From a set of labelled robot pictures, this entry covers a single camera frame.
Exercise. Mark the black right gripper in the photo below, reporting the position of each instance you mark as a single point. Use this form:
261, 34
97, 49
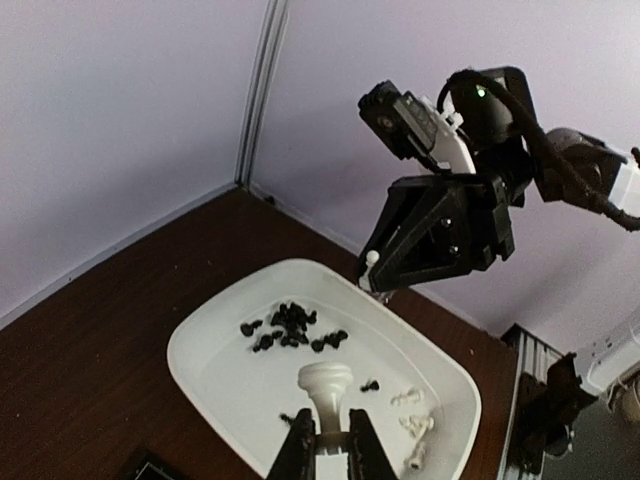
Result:
438, 227

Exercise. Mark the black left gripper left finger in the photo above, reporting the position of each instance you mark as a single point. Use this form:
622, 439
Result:
296, 457

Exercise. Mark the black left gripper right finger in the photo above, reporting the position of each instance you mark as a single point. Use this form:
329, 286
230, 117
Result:
367, 459

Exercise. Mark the white rook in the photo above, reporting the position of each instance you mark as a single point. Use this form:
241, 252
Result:
325, 384

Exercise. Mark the black pawn lone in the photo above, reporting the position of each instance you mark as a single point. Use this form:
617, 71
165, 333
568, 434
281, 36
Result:
287, 419

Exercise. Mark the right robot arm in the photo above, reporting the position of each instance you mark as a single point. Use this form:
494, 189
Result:
480, 146

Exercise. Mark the cluster of white chess pieces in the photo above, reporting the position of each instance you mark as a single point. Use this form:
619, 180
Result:
417, 425

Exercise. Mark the pile of black chess pieces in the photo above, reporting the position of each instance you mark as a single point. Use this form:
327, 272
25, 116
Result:
288, 326

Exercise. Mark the black pawn among white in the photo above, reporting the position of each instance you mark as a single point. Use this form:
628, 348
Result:
372, 385

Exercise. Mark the white plastic tub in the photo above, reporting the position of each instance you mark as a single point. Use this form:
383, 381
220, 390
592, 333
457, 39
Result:
240, 394

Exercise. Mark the black white chessboard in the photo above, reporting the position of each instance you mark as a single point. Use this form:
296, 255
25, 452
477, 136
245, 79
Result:
144, 464

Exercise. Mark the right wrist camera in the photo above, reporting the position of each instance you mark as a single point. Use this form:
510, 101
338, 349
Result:
413, 127

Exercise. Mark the aluminium front rail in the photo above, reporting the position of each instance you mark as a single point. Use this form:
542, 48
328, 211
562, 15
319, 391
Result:
533, 356

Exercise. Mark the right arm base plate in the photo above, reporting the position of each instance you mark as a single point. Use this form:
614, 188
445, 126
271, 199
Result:
544, 407

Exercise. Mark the right aluminium frame post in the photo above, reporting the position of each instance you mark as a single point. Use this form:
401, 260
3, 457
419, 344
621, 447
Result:
272, 33

